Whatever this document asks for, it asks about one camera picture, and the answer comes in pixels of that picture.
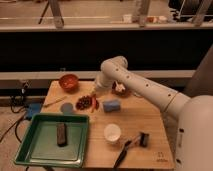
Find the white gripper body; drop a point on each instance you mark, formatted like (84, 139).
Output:
(99, 88)

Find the red chili pepper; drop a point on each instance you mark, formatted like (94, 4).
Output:
(94, 103)

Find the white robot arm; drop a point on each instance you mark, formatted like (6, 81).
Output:
(194, 142)

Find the dark maroon bowl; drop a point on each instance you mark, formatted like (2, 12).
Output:
(119, 89)

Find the red bowl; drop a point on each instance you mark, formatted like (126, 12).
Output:
(68, 82)

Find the bunch of dark grapes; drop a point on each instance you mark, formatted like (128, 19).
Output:
(84, 102)

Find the blue sponge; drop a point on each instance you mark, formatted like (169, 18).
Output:
(111, 105)

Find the wooden stick utensil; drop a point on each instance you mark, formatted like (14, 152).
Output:
(54, 102)

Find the grey round lid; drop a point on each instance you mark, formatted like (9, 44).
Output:
(66, 108)

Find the white cup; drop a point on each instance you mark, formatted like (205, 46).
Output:
(112, 133)

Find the wooden table board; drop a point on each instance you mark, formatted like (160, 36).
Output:
(136, 115)

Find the dark rectangular block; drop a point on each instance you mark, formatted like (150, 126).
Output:
(61, 134)

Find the blue box on floor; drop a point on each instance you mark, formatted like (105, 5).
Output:
(33, 109)

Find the green plastic tray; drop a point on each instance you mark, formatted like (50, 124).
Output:
(39, 144)

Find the black handled knife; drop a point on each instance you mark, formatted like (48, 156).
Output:
(122, 154)

